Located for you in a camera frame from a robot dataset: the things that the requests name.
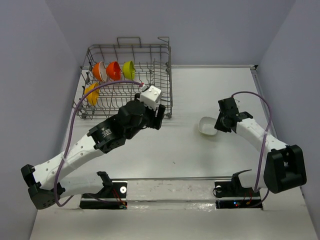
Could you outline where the yellow bowl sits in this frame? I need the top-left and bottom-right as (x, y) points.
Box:
(84, 83), (100, 106)

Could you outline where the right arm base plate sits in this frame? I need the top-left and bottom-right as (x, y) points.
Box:
(212, 181), (262, 210)

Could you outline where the red orange bowl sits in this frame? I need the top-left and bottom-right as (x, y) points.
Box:
(106, 61), (122, 81)

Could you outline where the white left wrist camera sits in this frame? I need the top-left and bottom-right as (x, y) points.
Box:
(139, 84), (163, 111)

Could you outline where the white bowl orange outside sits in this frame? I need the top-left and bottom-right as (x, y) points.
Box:
(91, 61), (108, 82)

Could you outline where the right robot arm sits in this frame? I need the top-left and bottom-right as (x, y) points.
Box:
(214, 97), (307, 196)

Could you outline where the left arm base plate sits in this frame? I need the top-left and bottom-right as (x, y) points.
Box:
(79, 181), (128, 210)

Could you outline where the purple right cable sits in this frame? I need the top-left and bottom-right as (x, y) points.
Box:
(230, 90), (274, 208)

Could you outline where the purple cable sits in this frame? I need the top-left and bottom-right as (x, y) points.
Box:
(230, 90), (274, 208)
(54, 80), (146, 208)

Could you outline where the lime green bowl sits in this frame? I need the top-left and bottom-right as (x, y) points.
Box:
(122, 61), (136, 80)

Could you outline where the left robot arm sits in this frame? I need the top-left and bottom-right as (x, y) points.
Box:
(21, 90), (166, 210)

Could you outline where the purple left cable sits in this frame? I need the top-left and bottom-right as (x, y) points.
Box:
(54, 80), (146, 208)

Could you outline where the white bowl green outside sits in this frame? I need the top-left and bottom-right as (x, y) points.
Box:
(198, 116), (218, 136)

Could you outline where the grey wire dish rack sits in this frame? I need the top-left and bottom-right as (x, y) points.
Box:
(74, 36), (173, 119)

